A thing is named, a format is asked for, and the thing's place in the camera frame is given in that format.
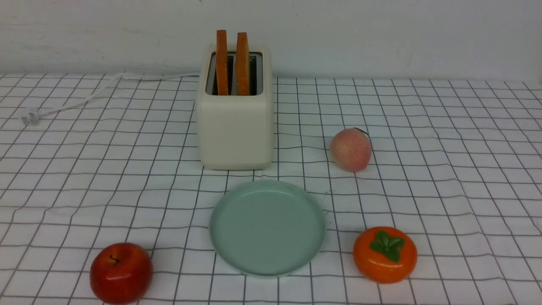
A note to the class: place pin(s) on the toast slice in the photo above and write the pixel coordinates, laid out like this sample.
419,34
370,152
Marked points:
242,66
222,62

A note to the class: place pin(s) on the cream white toaster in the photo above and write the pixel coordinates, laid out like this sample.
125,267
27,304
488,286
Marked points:
236,132

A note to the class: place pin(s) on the light green plate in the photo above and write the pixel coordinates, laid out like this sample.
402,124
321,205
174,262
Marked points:
267,228

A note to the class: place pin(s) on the pink peach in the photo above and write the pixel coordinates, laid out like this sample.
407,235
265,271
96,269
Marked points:
351,150

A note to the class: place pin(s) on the orange persimmon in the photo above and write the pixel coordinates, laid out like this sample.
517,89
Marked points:
385,255

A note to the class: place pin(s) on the white grid tablecloth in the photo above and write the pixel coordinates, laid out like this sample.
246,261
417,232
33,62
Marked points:
455,165

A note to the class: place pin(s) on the red apple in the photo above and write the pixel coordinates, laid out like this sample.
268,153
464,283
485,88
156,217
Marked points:
121,273

